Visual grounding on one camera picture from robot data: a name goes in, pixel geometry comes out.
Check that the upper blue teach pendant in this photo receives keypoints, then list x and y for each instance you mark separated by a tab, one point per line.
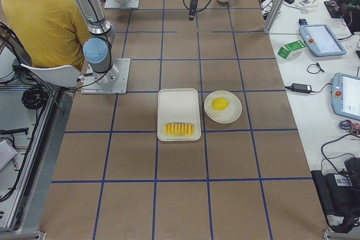
321	41

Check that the sliced yellow fruit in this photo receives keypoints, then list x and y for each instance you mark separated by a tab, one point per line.
179	129

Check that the lower blue teach pendant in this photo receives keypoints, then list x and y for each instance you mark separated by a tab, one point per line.
345	95

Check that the black power adapter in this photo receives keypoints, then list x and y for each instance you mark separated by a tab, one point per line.
299	88

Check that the yellow lemon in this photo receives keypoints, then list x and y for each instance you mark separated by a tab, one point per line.
219	104

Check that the blue teach pendant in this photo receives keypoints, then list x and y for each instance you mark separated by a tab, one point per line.
345	95
321	41

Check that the person in yellow shirt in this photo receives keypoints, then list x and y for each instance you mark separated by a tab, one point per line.
52	32

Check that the white chair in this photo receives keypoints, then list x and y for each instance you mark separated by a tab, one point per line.
64	77

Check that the green white carton box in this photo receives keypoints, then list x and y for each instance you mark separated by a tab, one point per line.
291	50

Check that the white rectangular tray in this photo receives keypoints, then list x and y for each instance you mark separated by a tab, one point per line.
180	105

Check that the black case bottom right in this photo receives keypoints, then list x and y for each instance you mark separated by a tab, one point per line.
339	194

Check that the white round plate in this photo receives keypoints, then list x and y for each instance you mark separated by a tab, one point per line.
230	114

